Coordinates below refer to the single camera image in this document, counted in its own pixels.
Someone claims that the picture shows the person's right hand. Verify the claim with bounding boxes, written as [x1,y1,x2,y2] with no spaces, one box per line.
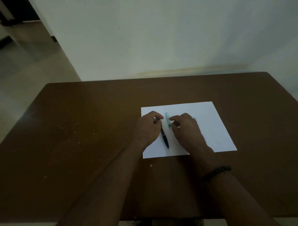
[169,113,214,155]

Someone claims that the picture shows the person's left hand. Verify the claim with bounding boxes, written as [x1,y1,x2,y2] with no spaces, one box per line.
[134,111,164,149]

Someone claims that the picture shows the black pen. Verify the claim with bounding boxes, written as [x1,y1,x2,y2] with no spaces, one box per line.
[160,119,170,149]

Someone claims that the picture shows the person's right forearm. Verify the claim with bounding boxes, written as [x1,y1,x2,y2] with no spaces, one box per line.
[193,149,281,226]

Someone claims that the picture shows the person's left forearm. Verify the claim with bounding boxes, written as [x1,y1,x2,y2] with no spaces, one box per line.
[56,139,149,226]

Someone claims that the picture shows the white paper sheet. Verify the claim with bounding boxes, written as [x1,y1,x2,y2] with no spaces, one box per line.
[141,102,237,159]

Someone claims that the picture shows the black bead bracelet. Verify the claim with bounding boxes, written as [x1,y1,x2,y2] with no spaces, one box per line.
[203,165,232,181]

